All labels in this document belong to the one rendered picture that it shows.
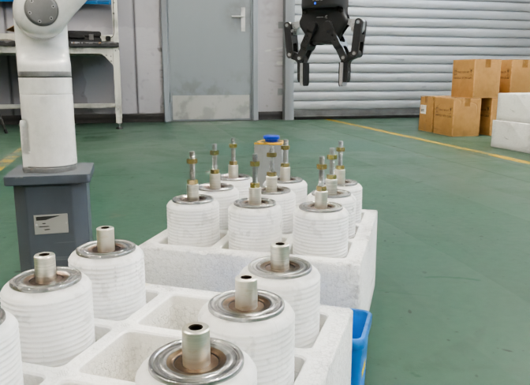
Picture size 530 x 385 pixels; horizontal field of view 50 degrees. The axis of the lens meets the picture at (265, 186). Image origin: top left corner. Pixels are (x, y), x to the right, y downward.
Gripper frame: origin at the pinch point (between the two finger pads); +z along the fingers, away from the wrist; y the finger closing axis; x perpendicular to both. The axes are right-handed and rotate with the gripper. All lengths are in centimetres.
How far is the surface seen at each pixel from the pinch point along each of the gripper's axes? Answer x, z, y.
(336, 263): -6.2, 29.3, 5.7
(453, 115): 375, 30, -55
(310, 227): -4.7, 24.3, 0.2
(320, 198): -1.0, 20.0, 0.4
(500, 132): 317, 36, -12
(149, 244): -13.7, 29.0, -26.8
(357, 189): 21.6, 22.7, -1.4
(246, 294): -43.5, 20.3, 11.7
